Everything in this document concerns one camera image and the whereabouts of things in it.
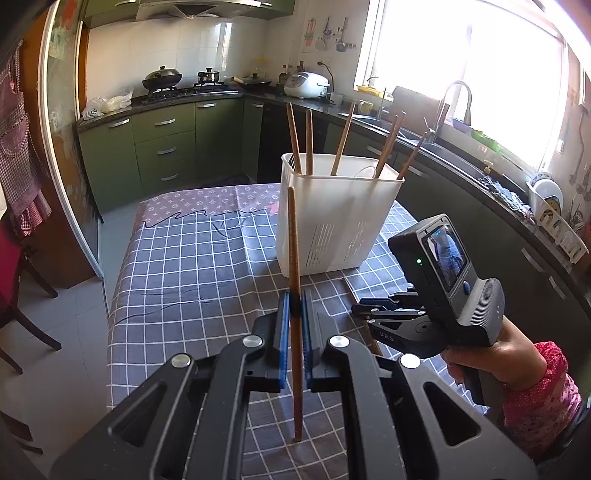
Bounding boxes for clear plastic spoon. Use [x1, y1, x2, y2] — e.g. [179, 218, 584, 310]
[355, 165, 376, 179]

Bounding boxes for pink patterned forearm sleeve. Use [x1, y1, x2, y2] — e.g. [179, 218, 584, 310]
[503, 342, 582, 459]

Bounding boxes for chrome kitchen faucet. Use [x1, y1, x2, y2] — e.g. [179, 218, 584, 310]
[432, 80, 473, 139]

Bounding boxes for green kitchen cabinets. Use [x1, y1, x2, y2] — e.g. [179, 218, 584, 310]
[77, 94, 590, 369]

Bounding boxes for person right hand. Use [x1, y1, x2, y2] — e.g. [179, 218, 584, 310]
[441, 317, 547, 391]

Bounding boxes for white plastic utensil holder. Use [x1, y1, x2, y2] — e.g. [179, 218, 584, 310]
[276, 153, 404, 276]

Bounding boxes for grey dish rag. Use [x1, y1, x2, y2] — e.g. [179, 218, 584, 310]
[478, 175, 532, 218]

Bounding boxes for blue checked tablecloth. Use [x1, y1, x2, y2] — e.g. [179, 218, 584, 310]
[105, 182, 456, 480]

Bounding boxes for white dish rack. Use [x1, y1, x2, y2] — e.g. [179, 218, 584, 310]
[527, 172, 589, 264]

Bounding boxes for green plastic basket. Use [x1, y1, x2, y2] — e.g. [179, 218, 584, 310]
[471, 129, 501, 153]

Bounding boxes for wooden cutting board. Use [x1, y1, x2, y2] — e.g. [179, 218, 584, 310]
[392, 86, 440, 126]

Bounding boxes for wooden chair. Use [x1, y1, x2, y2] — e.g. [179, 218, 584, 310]
[1, 218, 62, 351]

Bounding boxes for white rice cooker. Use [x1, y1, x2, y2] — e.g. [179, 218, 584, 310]
[283, 72, 329, 99]

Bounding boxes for black frying pan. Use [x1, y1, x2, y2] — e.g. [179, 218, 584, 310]
[231, 73, 271, 91]

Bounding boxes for small black pot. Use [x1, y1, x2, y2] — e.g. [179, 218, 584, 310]
[197, 67, 219, 86]

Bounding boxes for black wok with lid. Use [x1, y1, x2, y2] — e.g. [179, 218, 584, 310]
[142, 65, 182, 92]

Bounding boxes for white plastic bag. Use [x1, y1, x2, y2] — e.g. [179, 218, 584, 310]
[81, 90, 133, 120]

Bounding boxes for steel range hood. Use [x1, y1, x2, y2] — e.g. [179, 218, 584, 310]
[114, 1, 267, 21]

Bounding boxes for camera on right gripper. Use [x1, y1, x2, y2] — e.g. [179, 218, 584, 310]
[388, 214, 471, 325]

